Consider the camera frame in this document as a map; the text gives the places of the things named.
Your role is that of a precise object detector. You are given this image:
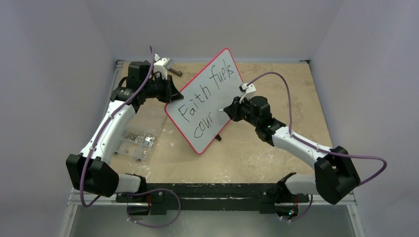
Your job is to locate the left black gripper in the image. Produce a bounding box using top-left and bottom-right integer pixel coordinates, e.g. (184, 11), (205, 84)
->
(142, 74), (182, 103)

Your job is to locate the pink framed whiteboard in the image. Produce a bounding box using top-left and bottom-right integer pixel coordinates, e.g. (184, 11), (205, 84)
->
(165, 48), (243, 154)

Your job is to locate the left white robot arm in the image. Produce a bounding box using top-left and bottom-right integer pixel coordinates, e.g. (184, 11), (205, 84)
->
(66, 57), (183, 202)

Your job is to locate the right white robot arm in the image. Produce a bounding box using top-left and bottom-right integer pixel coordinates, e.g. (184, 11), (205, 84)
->
(222, 96), (361, 204)

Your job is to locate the black metal clamp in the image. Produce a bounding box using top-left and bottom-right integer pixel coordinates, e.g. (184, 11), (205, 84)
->
(171, 69), (183, 77)

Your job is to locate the clear plastic parts box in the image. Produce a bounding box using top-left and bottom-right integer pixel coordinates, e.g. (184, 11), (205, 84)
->
(114, 107), (166, 161)

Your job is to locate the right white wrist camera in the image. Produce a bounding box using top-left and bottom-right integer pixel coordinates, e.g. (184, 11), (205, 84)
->
(239, 83), (256, 104)

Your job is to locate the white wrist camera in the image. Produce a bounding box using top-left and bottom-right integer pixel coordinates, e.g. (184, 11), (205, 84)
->
(153, 54), (174, 79)
(239, 83), (256, 104)

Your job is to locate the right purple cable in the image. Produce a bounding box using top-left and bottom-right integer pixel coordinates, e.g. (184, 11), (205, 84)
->
(245, 72), (388, 187)

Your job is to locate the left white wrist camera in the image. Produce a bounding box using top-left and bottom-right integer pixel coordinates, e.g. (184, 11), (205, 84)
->
(153, 54), (174, 79)

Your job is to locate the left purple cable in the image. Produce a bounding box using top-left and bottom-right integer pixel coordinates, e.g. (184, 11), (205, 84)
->
(79, 44), (157, 208)

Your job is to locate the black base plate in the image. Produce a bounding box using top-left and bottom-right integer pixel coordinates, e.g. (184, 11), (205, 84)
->
(116, 183), (309, 215)

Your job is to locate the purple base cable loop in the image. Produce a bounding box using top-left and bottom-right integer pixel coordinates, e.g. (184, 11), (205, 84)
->
(126, 188), (181, 229)

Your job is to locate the aluminium rail frame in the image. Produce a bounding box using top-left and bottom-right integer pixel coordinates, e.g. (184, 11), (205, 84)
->
(60, 59), (366, 237)

